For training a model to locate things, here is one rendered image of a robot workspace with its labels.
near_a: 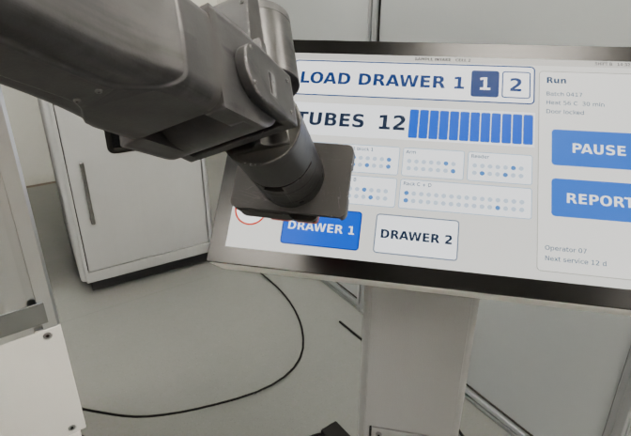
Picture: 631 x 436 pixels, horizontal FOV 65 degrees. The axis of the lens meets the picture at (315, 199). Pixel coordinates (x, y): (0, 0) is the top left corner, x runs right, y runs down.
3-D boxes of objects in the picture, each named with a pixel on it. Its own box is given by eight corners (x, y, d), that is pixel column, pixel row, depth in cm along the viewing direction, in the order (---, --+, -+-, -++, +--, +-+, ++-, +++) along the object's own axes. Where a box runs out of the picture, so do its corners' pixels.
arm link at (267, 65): (121, 137, 28) (249, 87, 25) (116, -24, 32) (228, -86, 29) (237, 188, 39) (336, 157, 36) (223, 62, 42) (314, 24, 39)
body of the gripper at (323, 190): (248, 145, 46) (221, 109, 39) (356, 152, 44) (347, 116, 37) (236, 211, 45) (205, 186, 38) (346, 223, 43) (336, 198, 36)
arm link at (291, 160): (216, 167, 31) (303, 149, 31) (207, 73, 34) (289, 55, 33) (248, 197, 38) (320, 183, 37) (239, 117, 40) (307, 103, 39)
